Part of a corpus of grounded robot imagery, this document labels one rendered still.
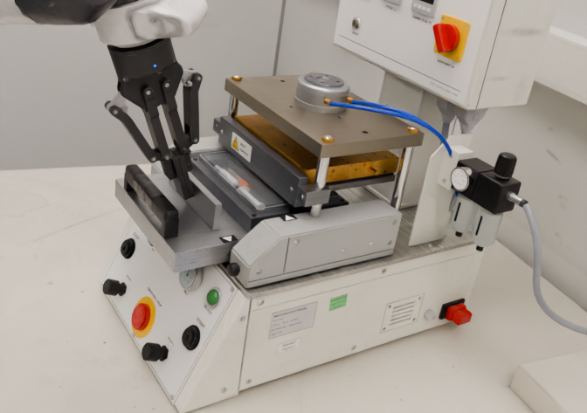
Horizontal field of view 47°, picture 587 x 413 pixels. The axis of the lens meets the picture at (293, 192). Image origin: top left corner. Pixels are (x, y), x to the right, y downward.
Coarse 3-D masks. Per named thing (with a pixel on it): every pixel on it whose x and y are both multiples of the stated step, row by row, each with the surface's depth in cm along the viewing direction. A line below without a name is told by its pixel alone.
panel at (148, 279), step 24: (144, 240) 106; (120, 264) 109; (144, 264) 104; (144, 288) 102; (168, 288) 98; (216, 288) 90; (120, 312) 106; (168, 312) 97; (192, 312) 93; (216, 312) 89; (144, 336) 99; (168, 336) 95; (168, 360) 94; (192, 360) 90; (168, 384) 92
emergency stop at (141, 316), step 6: (138, 306) 101; (144, 306) 100; (138, 312) 100; (144, 312) 99; (132, 318) 101; (138, 318) 100; (144, 318) 99; (132, 324) 100; (138, 324) 99; (144, 324) 99
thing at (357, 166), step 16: (256, 128) 102; (272, 128) 103; (272, 144) 97; (288, 144) 98; (288, 160) 94; (304, 160) 94; (336, 160) 95; (352, 160) 96; (368, 160) 97; (384, 160) 98; (336, 176) 95; (352, 176) 96; (368, 176) 99; (384, 176) 100
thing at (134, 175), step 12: (132, 168) 95; (132, 180) 94; (144, 180) 92; (144, 192) 90; (156, 192) 90; (156, 204) 87; (168, 204) 87; (156, 216) 88; (168, 216) 86; (168, 228) 86
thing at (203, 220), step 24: (120, 192) 99; (168, 192) 99; (144, 216) 92; (192, 216) 93; (216, 216) 90; (168, 240) 87; (192, 240) 88; (216, 240) 88; (168, 264) 87; (192, 264) 87; (216, 264) 89
